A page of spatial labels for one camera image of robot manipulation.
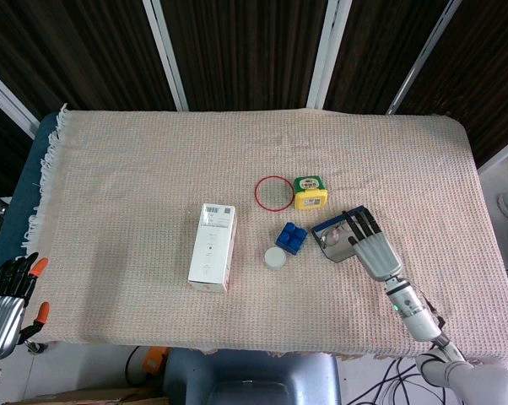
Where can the white carton box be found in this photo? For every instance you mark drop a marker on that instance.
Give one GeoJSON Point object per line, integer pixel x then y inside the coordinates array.
{"type": "Point", "coordinates": [212, 249]}

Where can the table caster wheel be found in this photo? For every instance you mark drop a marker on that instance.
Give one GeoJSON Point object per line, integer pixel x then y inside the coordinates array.
{"type": "Point", "coordinates": [35, 347]}

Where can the yellow plastic container with label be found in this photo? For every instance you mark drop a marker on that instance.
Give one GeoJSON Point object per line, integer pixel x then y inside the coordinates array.
{"type": "Point", "coordinates": [311, 196]}

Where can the blue toy brick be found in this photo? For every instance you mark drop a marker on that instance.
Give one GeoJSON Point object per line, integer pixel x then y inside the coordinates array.
{"type": "Point", "coordinates": [290, 238]}

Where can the blue grey plastic chair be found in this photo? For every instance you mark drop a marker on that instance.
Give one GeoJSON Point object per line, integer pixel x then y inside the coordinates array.
{"type": "Point", "coordinates": [254, 375]}

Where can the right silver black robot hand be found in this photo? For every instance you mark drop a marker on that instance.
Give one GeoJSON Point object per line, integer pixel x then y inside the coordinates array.
{"type": "Point", "coordinates": [378, 255]}

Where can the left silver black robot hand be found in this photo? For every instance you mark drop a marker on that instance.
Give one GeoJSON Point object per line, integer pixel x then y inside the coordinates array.
{"type": "Point", "coordinates": [1, 320]}

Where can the blue grey glasses case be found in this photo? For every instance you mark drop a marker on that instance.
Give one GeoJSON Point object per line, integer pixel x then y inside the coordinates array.
{"type": "Point", "coordinates": [340, 253]}

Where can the beige woven tablecloth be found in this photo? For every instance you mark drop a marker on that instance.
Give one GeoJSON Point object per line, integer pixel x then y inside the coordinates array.
{"type": "Point", "coordinates": [131, 169]}

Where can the small white round jar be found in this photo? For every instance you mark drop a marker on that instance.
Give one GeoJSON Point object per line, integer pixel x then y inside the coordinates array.
{"type": "Point", "coordinates": [276, 258]}

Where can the orange device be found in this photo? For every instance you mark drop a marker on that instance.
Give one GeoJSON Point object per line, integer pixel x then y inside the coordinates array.
{"type": "Point", "coordinates": [155, 360]}

